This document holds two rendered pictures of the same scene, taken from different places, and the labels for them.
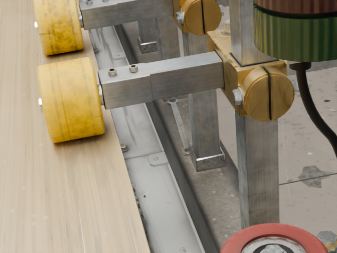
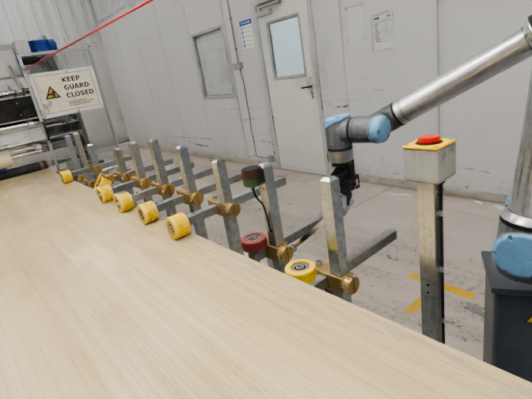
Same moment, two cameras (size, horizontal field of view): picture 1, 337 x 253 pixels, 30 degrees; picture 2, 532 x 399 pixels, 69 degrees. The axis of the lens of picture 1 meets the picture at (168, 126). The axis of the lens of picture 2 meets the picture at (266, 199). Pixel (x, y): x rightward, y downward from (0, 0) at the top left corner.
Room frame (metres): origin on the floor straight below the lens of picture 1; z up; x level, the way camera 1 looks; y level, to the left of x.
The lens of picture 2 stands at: (-0.65, 0.41, 1.41)
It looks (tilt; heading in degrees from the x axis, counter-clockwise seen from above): 19 degrees down; 331
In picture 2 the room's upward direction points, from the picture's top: 10 degrees counter-clockwise
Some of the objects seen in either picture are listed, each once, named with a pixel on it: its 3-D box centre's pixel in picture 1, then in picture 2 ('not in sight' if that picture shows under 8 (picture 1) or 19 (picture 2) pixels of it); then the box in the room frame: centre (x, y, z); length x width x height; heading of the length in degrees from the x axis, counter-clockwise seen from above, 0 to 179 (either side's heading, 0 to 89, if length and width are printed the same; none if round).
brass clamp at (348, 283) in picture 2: not in sight; (334, 278); (0.10, -0.16, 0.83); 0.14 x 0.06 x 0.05; 9
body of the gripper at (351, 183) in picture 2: not in sight; (343, 176); (0.42, -0.51, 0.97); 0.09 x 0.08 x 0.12; 99
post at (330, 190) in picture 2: not in sight; (338, 261); (0.07, -0.17, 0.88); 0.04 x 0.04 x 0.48; 9
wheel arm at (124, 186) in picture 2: not in sight; (151, 177); (1.36, -0.04, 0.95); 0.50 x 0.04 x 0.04; 99
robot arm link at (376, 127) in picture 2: not in sight; (370, 128); (0.31, -0.56, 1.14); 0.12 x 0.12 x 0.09; 21
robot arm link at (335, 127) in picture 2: not in sight; (339, 131); (0.42, -0.51, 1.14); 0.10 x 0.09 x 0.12; 21
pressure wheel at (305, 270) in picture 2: not in sight; (302, 283); (0.10, -0.06, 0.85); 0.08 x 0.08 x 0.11
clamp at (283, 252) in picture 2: not in sight; (272, 248); (0.34, -0.12, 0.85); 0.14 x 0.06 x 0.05; 9
